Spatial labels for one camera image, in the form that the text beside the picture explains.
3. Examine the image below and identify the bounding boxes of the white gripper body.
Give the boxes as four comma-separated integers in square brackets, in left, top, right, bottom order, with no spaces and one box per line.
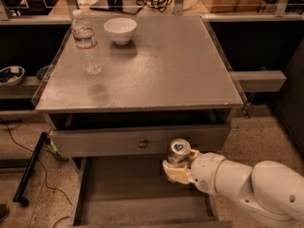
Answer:
[190,153,225,196]

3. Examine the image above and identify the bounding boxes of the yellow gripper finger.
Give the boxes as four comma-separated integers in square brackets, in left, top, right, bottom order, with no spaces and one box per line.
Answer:
[188,149,200,164]
[162,161,194,184]

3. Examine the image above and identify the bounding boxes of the red bull can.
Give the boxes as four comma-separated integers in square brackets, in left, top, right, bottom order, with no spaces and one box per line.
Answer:
[167,139,191,166]

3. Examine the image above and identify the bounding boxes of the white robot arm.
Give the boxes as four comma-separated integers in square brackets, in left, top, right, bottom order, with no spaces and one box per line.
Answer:
[162,150,304,228]

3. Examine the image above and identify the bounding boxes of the top drawer with knob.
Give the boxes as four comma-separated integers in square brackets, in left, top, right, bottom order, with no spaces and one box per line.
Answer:
[50,124,230,158]

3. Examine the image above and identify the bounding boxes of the open middle drawer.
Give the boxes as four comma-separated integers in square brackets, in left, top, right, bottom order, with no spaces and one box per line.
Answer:
[68,155,233,228]

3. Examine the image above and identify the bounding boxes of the grey wooden drawer cabinet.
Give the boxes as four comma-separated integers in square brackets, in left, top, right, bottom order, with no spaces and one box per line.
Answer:
[31,14,247,228]

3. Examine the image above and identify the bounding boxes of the grey side shelf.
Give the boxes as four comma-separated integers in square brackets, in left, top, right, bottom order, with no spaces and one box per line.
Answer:
[231,70,286,92]

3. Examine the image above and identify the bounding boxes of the white ceramic bowl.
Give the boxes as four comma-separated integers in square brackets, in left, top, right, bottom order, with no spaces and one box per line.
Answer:
[104,17,137,45]

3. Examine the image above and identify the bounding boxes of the black bar on floor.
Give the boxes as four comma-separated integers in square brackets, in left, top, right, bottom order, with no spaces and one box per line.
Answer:
[12,132,48,207]

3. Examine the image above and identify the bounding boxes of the clear plastic water bottle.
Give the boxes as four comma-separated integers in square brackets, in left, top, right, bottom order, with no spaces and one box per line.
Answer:
[71,9,102,75]

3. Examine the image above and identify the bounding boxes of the black monitor stand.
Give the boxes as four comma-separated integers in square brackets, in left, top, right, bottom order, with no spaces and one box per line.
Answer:
[89,0,143,15]

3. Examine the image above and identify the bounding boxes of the dark shoe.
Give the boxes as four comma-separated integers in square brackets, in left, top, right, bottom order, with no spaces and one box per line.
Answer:
[0,204,10,221]

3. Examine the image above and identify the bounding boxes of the bowl with dark items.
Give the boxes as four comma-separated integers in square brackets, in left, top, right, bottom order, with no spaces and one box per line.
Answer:
[0,66,25,86]

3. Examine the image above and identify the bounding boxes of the black floor cable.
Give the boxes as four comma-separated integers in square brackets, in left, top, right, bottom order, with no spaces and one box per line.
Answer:
[0,119,74,228]

